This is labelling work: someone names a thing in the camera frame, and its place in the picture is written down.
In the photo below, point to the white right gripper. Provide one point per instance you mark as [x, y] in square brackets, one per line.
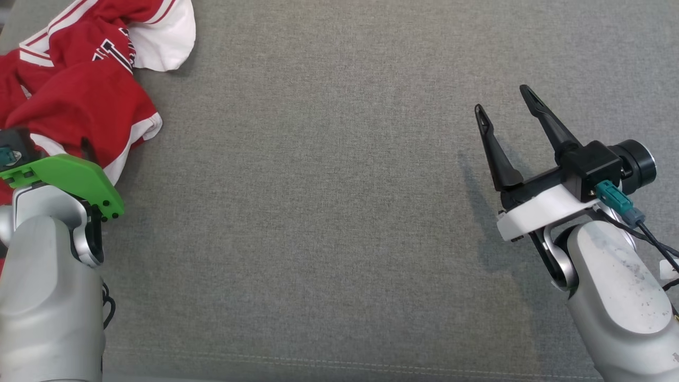
[541, 212]

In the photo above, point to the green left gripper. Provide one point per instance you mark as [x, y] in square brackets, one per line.
[69, 178]

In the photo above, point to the red Bulls shorts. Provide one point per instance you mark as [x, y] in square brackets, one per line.
[79, 101]

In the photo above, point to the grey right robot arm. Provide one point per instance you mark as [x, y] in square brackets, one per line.
[620, 297]

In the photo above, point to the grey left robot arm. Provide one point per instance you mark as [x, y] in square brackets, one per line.
[48, 292]

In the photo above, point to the grey fabric sofa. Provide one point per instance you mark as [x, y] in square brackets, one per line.
[329, 185]

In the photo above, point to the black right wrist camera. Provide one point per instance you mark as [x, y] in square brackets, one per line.
[599, 164]

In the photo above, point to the teal left camera connector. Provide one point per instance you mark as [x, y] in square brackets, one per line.
[8, 155]

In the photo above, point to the teal camera connector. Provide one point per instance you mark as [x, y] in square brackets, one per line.
[618, 201]
[8, 155]

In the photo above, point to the teal right camera connector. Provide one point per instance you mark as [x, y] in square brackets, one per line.
[618, 201]

